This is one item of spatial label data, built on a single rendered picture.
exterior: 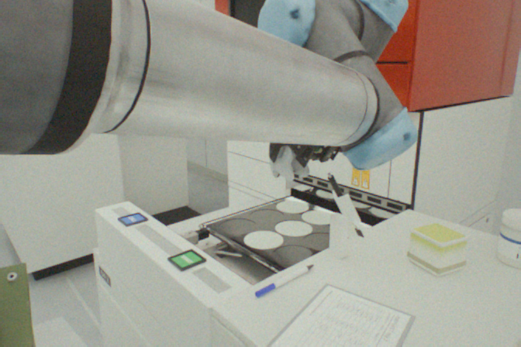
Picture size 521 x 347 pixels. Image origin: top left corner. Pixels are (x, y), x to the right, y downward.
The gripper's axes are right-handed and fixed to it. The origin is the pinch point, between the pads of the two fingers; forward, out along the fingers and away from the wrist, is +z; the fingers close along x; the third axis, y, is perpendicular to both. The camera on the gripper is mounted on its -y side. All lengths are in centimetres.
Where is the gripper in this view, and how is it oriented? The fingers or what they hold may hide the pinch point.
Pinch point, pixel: (276, 169)
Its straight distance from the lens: 70.5
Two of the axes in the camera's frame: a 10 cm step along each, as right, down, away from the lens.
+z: -3.3, 7.1, 6.3
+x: 7.8, -1.7, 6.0
